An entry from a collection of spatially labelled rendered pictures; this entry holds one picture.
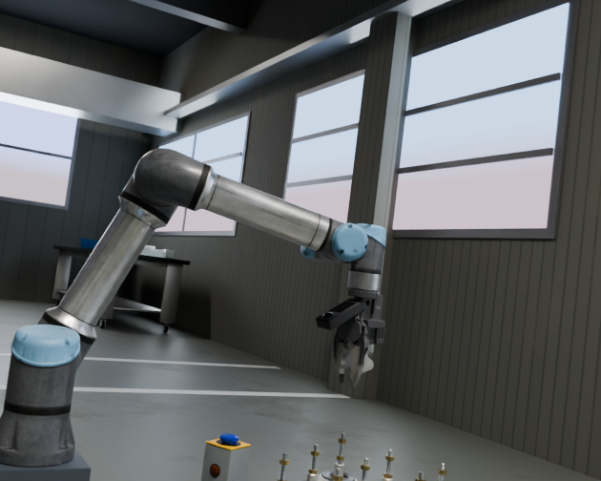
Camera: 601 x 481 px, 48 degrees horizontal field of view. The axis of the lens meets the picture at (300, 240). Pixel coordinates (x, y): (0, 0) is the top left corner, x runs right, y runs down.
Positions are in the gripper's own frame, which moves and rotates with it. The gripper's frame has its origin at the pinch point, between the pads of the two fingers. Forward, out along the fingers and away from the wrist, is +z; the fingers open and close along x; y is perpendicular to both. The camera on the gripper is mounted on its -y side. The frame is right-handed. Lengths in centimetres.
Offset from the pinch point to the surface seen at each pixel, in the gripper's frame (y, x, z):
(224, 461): -25.6, 6.9, 18.5
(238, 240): 256, 409, -49
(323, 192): 226, 267, -88
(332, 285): 224, 242, -19
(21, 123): 155, 766, -170
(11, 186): 155, 766, -90
